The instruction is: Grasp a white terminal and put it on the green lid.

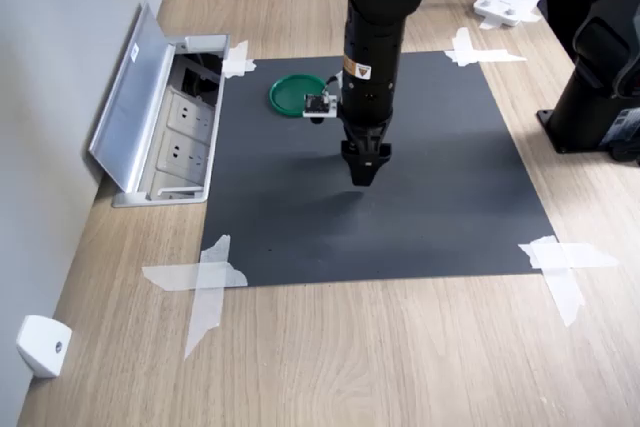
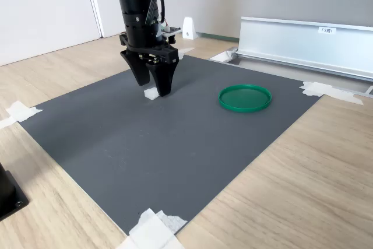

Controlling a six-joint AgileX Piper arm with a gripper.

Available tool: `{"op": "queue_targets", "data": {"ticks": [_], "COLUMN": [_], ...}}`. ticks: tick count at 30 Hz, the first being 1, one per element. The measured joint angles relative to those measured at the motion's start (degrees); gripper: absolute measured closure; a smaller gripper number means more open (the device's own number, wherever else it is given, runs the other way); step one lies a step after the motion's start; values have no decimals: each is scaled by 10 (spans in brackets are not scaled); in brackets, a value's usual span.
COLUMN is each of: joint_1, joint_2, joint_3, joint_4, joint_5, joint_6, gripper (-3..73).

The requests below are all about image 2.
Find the small white label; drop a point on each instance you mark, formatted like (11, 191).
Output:
(327, 30)

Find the white masking tape piece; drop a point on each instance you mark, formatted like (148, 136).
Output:
(317, 89)
(151, 231)
(20, 112)
(186, 52)

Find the dark grey mat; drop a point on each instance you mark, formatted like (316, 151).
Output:
(145, 150)

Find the small white plastic terminal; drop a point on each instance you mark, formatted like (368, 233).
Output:
(151, 94)

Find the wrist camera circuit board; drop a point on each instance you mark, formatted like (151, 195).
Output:
(172, 30)

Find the small white bracket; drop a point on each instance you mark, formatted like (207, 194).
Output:
(189, 28)

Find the round green lid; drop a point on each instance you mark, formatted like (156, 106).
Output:
(244, 97)

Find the green partition frame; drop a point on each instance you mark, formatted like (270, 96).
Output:
(218, 36)

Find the white drawer cabinet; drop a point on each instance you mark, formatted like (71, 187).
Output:
(43, 13)

